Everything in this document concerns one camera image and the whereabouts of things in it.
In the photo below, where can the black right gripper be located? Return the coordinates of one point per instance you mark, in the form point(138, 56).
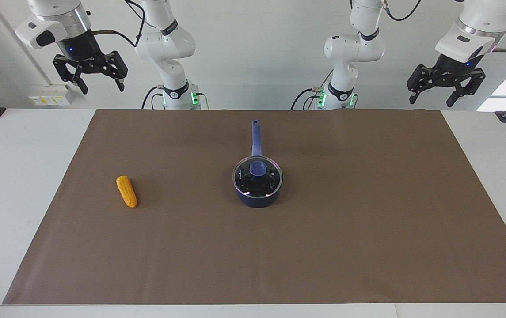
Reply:
point(80, 48)

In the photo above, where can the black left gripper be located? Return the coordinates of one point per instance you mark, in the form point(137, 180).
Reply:
point(454, 70)

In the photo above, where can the yellow corn cob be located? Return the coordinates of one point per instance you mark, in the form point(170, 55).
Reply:
point(127, 191)

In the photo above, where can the glass lid with blue knob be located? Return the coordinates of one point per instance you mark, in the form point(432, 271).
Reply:
point(257, 170)

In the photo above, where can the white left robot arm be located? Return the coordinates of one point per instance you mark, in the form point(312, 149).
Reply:
point(350, 48)

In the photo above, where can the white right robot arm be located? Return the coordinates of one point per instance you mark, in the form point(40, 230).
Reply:
point(164, 44)

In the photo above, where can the brown table mat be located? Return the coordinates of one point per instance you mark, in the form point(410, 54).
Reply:
point(323, 247)

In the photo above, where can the dark blue saucepan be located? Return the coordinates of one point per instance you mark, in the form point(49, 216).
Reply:
point(257, 198)

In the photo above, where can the white wall socket box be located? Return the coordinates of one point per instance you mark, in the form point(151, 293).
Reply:
point(51, 95)

